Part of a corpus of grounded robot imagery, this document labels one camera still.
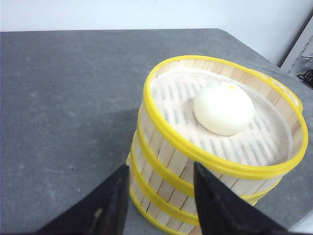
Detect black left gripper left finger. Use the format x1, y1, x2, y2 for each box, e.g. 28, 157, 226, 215
35, 164, 130, 235

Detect white steamer liner paper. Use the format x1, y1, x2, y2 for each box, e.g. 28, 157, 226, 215
150, 67, 292, 166

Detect white steamed bun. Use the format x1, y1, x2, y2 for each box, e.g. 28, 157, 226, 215
193, 82, 254, 136

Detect bamboo steamer tray yellow rims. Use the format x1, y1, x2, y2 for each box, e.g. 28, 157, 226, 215
128, 129, 265, 226
127, 186, 203, 235
137, 56, 309, 198

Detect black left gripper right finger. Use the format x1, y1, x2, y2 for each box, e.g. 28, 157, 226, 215
194, 162, 292, 235

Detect black cable bundle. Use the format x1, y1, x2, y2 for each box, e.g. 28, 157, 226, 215
297, 69, 313, 87

